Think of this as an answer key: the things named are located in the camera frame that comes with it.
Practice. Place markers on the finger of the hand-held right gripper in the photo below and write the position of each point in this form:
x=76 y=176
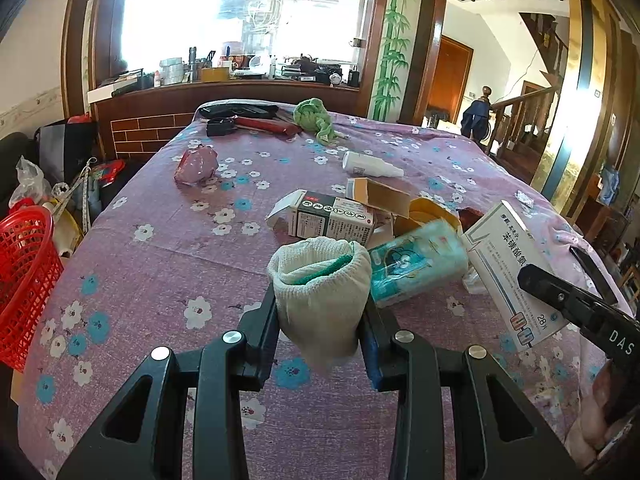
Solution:
x=592 y=270
x=547 y=290

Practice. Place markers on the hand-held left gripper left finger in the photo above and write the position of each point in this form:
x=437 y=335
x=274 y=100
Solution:
x=260 y=330

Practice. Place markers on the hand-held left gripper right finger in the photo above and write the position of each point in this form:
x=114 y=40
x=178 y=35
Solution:
x=371 y=355

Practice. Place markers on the white blue-print medicine box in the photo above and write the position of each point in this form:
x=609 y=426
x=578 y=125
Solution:
x=505 y=260

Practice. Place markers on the white knitted sock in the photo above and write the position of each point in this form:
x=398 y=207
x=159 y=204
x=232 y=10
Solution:
x=320 y=310

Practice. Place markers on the grey medicine box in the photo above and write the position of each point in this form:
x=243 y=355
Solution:
x=330 y=220

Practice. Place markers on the yellow tape roll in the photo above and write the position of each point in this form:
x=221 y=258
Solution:
x=425 y=206

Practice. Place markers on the red plastic basket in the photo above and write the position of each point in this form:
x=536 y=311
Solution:
x=25 y=270

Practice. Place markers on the person's right hand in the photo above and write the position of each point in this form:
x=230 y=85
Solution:
x=590 y=425

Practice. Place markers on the small clear wrapper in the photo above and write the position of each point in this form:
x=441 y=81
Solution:
x=526 y=199

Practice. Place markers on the teal tissue pack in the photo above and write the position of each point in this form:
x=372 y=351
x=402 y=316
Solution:
x=425 y=260

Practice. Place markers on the purple floral bedsheet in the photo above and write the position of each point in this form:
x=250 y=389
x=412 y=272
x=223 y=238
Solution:
x=165 y=270

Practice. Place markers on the small open brown carton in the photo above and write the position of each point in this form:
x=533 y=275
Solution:
x=382 y=197

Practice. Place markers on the wooden stair railing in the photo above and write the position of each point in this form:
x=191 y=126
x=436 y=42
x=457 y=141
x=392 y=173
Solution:
x=525 y=110

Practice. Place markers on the pink plastic wrapper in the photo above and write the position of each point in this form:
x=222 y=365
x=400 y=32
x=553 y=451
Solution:
x=196 y=165

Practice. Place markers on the dark blue jacket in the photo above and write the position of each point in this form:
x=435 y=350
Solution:
x=474 y=117

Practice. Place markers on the white plastic spray bottle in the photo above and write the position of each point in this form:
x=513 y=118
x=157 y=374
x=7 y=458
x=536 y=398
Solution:
x=367 y=164

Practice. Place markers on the green crumpled cloth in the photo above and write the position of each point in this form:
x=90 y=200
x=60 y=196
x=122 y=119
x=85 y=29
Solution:
x=312 y=117

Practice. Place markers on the red printed package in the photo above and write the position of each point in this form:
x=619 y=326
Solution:
x=107 y=170

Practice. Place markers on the long black flat case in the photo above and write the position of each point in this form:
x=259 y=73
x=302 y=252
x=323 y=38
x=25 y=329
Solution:
x=235 y=110

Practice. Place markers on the brown wooden door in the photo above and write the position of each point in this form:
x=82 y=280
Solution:
x=450 y=80

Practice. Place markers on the wooden brick-pattern headboard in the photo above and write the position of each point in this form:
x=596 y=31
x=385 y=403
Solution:
x=150 y=125

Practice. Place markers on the yellow cardboard box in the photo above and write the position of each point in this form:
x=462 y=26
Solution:
x=215 y=74

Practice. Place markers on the small alarm clock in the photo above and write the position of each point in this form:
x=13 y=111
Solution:
x=335 y=78

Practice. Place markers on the black bag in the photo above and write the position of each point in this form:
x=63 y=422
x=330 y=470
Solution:
x=65 y=150

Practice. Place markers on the clear plastic bag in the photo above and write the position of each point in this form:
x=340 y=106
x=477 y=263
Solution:
x=27 y=180

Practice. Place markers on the green bamboo wall painting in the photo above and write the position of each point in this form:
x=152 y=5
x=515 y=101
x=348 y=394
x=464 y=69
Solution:
x=395 y=45

